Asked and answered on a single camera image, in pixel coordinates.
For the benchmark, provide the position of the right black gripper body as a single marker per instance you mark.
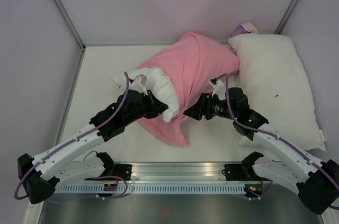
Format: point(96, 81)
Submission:
point(219, 108)

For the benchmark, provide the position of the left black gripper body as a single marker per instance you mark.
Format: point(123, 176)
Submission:
point(143, 111)

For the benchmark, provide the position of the pink pillowcase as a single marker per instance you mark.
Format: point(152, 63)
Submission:
point(190, 63)

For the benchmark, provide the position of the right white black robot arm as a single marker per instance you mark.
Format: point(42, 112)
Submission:
point(313, 180)

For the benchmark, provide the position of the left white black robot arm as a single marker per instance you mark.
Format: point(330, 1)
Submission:
point(42, 174)

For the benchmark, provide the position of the large white bare pillow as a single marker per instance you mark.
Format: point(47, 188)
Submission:
point(273, 78)

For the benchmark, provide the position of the pink purple cloth behind pillow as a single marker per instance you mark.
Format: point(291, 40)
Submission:
point(245, 28)

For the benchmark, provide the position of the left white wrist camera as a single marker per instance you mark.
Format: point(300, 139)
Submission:
point(138, 84)

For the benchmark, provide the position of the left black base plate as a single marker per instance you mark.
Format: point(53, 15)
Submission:
point(123, 171)

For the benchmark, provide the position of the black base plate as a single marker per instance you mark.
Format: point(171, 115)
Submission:
point(240, 172)
point(123, 171)

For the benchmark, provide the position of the aluminium mounting rail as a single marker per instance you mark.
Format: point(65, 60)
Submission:
point(185, 172)

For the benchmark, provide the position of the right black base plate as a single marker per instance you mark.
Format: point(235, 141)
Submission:
point(240, 172)

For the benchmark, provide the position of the white slotted cable duct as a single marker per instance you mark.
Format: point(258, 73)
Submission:
point(154, 188)

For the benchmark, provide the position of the left aluminium corner post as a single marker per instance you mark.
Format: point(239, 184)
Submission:
point(69, 24)

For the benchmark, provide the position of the aluminium corner post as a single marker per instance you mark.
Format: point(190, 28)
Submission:
point(292, 0)
point(69, 24)

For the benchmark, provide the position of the right aluminium corner post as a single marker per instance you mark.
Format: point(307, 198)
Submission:
point(292, 0)

